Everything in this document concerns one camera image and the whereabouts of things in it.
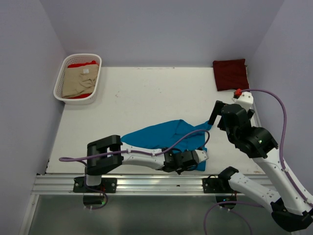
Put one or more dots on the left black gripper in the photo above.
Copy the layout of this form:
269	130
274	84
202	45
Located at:
178	171

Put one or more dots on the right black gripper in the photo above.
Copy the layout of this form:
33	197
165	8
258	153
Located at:
216	111

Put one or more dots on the blue t shirt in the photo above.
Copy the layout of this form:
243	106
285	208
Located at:
177	133

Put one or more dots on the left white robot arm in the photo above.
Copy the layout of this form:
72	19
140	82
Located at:
111	153

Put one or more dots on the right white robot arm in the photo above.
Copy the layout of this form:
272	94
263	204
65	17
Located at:
289	204

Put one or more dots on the folded dark red shirt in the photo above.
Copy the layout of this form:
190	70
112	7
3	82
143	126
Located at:
230	75

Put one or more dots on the beige shirt in basket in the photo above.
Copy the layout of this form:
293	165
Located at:
79	82

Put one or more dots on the white plastic basket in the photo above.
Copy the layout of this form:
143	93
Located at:
78	79

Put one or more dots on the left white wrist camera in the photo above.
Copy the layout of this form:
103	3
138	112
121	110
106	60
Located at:
202	155

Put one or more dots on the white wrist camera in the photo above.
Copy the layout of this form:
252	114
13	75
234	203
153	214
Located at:
244	99
202	155

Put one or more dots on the aluminium mounting rail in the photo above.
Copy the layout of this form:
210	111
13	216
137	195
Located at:
156	185

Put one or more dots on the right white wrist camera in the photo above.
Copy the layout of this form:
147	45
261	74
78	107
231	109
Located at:
244	99

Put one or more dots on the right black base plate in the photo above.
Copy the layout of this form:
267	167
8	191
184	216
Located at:
214	184

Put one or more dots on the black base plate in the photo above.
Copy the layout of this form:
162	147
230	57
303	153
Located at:
214	184
107	185

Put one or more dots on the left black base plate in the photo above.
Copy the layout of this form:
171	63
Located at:
107	185

